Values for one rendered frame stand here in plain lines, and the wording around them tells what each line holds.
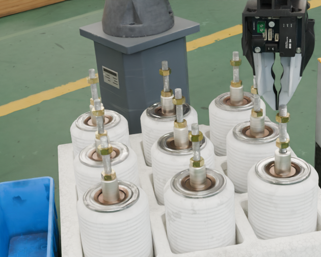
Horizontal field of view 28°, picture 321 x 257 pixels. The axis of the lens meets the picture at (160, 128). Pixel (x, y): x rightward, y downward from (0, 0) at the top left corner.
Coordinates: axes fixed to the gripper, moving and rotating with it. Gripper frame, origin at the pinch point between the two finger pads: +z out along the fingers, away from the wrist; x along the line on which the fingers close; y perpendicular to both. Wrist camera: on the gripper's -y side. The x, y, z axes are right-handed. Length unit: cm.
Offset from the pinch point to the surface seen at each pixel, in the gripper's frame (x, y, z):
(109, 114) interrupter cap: -28.9, -13.0, 9.9
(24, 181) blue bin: -46, -12, 23
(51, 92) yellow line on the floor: -70, -76, 35
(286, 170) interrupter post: 1.4, 2.4, 9.5
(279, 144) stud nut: 0.4, 2.3, 5.7
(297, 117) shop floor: -1, -66, 35
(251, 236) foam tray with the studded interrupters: -2.7, 7.4, 17.2
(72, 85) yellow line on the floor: -66, -82, 35
